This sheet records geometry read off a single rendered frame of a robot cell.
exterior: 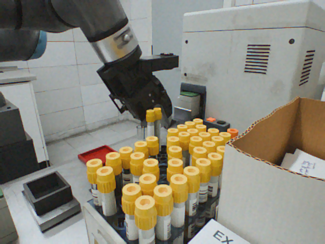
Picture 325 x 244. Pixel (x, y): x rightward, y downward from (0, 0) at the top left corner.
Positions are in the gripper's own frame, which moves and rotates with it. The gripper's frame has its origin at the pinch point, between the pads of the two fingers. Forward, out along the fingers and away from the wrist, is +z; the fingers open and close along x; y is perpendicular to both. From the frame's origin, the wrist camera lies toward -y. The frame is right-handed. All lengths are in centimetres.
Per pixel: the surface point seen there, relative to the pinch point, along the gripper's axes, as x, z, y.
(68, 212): 7.5, -10.4, 25.6
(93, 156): -5.3, -4.5, 17.0
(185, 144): 17.7, -12.5, 10.0
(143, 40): -177, 51, -134
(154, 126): 5.8, -7.6, 6.6
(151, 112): 5.9, -10.5, 5.7
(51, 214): 6.9, -11.7, 27.0
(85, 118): -221, 101, -28
